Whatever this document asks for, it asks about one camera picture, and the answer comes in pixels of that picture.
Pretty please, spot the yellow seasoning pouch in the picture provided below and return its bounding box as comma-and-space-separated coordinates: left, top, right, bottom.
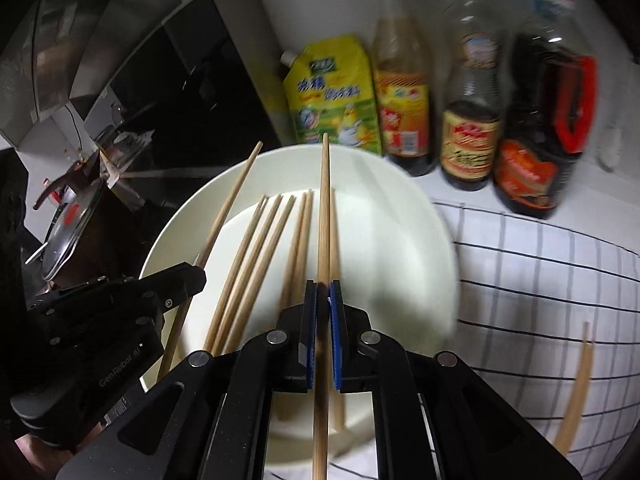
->
280, 35, 384, 157

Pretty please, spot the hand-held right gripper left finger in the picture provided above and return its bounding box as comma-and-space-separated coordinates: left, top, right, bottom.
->
55, 279, 319, 480

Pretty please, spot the glass pot lid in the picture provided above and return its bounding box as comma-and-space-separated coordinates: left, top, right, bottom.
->
39, 180, 107, 282

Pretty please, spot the black checked white cloth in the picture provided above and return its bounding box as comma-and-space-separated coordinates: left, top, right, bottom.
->
265, 200, 640, 480

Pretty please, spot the long wooden chopstick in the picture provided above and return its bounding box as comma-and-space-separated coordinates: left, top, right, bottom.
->
312, 132, 334, 480
552, 322, 596, 457
156, 141, 264, 382

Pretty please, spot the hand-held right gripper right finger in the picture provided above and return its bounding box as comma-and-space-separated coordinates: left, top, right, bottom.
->
329, 281, 584, 480

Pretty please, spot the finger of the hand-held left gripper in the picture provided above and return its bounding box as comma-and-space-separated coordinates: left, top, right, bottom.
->
27, 263, 207, 347

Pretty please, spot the yellow cap vinegar bottle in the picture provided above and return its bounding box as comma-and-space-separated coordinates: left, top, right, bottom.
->
370, 0, 436, 177

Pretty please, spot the round white tray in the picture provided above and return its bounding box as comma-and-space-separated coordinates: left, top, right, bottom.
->
137, 145, 461, 480

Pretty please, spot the large red handle sauce bottle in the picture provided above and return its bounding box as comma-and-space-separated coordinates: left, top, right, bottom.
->
492, 0, 599, 220

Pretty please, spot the range hood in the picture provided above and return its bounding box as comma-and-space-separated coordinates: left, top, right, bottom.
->
0, 0, 211, 151

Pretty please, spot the yellow cap soy sauce bottle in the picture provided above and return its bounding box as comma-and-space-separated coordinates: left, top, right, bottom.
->
440, 0, 504, 192

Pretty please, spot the pile of wooden chopsticks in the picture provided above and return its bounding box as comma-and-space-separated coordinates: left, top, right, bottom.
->
202, 189, 347, 433

